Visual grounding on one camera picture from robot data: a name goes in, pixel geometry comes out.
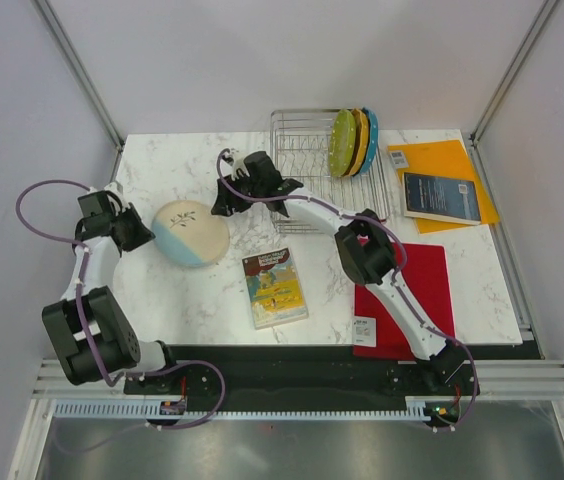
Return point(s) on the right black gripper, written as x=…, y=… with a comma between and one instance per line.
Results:
x=227, y=200

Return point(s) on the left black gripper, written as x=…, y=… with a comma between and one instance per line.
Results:
x=143, y=234

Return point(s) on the cream and blue plate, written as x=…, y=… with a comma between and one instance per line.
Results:
x=189, y=235

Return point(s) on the wire dish rack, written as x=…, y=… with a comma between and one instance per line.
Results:
x=299, y=140

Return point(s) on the paperback book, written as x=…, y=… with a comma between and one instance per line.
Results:
x=274, y=289

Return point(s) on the green polka dot plate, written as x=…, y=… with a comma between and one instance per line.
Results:
x=341, y=143

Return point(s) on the yellow polka dot plate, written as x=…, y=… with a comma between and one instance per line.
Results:
x=361, y=142

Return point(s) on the blue polka dot plate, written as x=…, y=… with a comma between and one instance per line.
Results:
x=373, y=140

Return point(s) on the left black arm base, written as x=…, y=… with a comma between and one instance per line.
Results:
x=186, y=378

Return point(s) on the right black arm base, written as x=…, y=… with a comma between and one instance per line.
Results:
x=421, y=378

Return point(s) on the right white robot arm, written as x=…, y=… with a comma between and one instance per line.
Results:
x=371, y=256

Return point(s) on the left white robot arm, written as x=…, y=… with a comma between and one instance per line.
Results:
x=88, y=329

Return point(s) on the red folder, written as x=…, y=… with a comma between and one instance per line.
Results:
x=376, y=334

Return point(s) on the orange folder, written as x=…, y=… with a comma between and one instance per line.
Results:
x=446, y=159

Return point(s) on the dark blue book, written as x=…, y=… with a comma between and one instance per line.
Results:
x=439, y=198

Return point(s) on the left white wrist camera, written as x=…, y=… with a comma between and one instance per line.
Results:
x=115, y=194

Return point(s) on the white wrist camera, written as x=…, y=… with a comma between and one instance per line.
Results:
x=235, y=160
x=115, y=194

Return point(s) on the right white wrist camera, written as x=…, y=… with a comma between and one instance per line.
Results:
x=235, y=160

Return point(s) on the white cable duct right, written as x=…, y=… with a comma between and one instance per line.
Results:
x=448, y=410

